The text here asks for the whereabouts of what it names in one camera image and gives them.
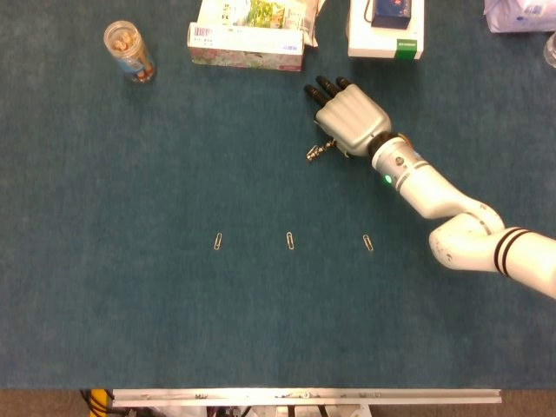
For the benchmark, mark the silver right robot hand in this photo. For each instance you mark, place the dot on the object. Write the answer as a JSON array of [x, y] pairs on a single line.
[[352, 117]]

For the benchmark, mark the silver magnetic bead rod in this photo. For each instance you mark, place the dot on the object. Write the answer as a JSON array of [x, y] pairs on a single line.
[[326, 147]]

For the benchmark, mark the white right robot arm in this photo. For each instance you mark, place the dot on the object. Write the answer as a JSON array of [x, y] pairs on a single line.
[[434, 195]]

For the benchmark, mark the white box green label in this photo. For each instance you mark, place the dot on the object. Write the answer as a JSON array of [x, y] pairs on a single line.
[[384, 41]]

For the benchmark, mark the dark blue small box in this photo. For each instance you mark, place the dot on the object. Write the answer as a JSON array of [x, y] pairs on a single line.
[[391, 11]]

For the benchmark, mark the floral tissue box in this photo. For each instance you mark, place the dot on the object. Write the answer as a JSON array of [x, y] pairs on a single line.
[[247, 45]]

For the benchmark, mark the white wet wipes pack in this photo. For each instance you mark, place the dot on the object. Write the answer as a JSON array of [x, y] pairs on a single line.
[[265, 13]]

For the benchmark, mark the white bag blue print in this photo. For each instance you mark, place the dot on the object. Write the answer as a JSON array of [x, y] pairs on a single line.
[[517, 15]]

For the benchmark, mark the teal felt table mat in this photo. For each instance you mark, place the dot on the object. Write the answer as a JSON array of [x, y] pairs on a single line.
[[278, 304]]

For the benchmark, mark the clear water bottle green label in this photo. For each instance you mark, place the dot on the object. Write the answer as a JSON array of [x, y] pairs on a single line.
[[551, 50]]

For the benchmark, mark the clear plastic jar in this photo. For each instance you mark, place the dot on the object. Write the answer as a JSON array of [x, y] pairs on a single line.
[[126, 48]]

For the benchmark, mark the aluminium rail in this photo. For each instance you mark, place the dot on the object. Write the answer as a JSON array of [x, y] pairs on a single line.
[[304, 396]]

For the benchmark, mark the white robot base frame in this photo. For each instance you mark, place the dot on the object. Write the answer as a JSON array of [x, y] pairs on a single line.
[[278, 411]]

